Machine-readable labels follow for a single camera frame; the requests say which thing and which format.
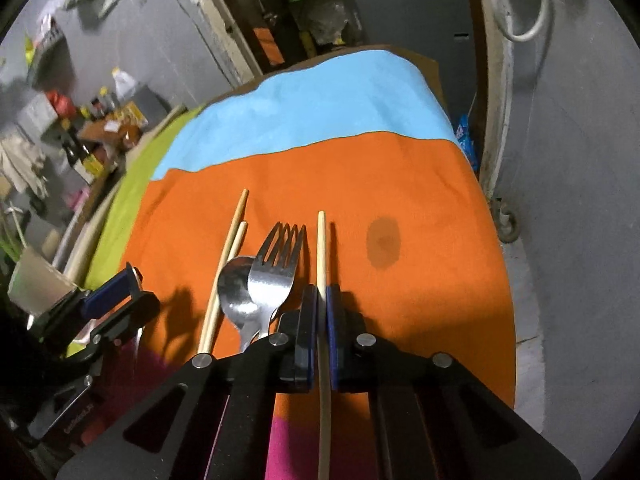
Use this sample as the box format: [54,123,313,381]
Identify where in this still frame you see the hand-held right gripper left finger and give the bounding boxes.
[55,284,319,480]

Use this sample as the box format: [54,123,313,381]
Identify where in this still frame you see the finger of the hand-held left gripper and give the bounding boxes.
[82,261,145,318]
[87,290,162,361]

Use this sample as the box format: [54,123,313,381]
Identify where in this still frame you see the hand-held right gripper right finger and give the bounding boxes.
[326,284,583,480]

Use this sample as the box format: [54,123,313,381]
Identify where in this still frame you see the metal fork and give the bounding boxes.
[247,222,308,343]

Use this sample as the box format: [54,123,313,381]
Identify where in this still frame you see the wooden chopstick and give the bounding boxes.
[316,211,332,480]
[197,188,250,356]
[224,221,249,273]

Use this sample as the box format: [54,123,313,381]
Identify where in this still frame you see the white plastic utensil holder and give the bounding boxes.
[7,246,78,318]

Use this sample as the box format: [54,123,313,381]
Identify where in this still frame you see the small metal spoon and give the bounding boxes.
[217,256,263,353]

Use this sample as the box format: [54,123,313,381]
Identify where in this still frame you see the dark soy sauce bottle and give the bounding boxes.
[60,122,98,186]

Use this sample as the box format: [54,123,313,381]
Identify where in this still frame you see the hanging beige cloth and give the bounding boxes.
[0,132,51,198]

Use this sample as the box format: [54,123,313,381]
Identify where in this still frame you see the colourful striped cloth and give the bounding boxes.
[120,47,516,480]

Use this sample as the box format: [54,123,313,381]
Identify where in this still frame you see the red plastic bag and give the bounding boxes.
[45,91,76,117]

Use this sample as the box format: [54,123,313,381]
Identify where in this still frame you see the caster wheel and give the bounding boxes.
[492,199,522,245]

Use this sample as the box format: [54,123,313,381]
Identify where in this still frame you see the blue packet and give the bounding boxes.
[452,114,482,173]

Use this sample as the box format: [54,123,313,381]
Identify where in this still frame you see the crumpled clear plastic sheet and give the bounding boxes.
[300,2,363,46]

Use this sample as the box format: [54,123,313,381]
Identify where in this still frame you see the grey appliance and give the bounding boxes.
[352,0,478,121]

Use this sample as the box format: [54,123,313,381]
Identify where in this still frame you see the grey wall shelf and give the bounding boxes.
[27,30,68,86]

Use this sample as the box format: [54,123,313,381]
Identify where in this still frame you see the white hose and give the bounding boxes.
[491,0,557,43]

